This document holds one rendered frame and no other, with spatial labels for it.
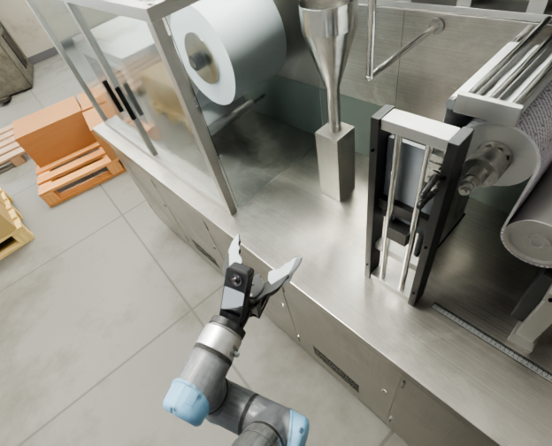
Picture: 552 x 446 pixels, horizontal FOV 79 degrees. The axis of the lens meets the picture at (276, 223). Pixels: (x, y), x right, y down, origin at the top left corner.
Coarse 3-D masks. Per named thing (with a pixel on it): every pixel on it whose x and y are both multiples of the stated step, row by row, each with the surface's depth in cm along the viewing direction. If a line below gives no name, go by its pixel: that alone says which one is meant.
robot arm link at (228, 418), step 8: (232, 384) 63; (232, 392) 61; (240, 392) 61; (248, 392) 62; (224, 400) 59; (232, 400) 60; (240, 400) 60; (248, 400) 60; (224, 408) 59; (232, 408) 59; (240, 408) 59; (208, 416) 59; (216, 416) 60; (224, 416) 59; (232, 416) 59; (240, 416) 58; (216, 424) 64; (224, 424) 59; (232, 424) 58; (232, 432) 60
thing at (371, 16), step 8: (368, 0) 64; (376, 0) 64; (368, 8) 65; (368, 16) 66; (368, 24) 67; (368, 32) 68; (368, 40) 69; (368, 48) 70; (368, 56) 71; (368, 64) 72; (368, 72) 74
